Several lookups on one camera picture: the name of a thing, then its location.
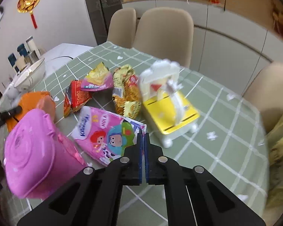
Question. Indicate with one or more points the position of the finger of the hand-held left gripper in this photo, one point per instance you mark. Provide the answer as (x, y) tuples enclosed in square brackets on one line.
[(4, 116)]

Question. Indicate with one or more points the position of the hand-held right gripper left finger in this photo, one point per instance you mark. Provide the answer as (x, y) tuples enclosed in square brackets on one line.
[(141, 169)]

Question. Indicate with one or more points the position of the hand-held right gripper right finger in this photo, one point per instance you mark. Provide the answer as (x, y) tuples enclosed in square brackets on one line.
[(147, 169)]

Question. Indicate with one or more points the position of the orange snack packet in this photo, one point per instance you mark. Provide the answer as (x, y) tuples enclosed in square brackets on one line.
[(30, 101)]

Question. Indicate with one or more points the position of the pink cartoon tissue packet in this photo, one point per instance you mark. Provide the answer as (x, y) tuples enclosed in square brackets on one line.
[(99, 134)]

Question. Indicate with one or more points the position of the red foil packet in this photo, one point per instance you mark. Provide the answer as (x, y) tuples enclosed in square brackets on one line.
[(76, 96)]

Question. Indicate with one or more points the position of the golden noodle snack packet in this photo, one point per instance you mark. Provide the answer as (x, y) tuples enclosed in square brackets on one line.
[(125, 91)]

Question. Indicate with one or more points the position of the pink yellow chip packet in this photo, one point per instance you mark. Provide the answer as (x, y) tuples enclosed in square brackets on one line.
[(99, 77)]

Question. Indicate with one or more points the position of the purple plastic box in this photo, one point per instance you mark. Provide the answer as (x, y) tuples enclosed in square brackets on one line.
[(33, 150)]

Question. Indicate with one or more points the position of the patterned bowl with food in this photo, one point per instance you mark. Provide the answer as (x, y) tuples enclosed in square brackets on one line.
[(30, 75)]

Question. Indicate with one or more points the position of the teal bottle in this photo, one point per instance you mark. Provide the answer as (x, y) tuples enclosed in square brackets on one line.
[(12, 60), (21, 50)]

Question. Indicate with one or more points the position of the white yellow toy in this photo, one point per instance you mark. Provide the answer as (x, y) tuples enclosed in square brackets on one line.
[(172, 117)]

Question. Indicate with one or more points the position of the steel mug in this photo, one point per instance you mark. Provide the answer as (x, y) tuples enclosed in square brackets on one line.
[(33, 56)]

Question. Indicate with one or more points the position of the green checked tablecloth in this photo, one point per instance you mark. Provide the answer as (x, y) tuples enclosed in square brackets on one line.
[(214, 169)]

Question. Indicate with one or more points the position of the white bottle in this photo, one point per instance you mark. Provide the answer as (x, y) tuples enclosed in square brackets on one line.
[(31, 43)]

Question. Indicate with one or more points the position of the dark glass cabinet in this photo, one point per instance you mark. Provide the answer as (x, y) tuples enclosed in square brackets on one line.
[(101, 11)]

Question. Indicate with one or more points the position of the narrow beige chair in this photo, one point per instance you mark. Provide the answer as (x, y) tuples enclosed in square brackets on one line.
[(121, 26)]

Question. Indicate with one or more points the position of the grey sideboard cabinet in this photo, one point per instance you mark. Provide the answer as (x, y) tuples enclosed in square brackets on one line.
[(226, 33)]

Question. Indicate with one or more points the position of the red gold wall ornament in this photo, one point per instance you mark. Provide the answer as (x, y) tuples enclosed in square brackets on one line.
[(28, 1)]

